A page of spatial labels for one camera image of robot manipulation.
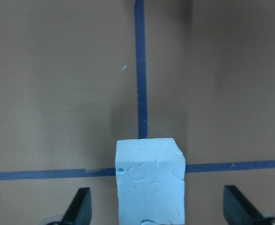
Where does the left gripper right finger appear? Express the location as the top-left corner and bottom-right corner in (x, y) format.
(223, 185), (265, 225)

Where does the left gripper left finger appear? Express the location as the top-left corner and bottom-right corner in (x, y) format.
(61, 187), (92, 225)

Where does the light blue block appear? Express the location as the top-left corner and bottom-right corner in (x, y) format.
(115, 138), (185, 225)

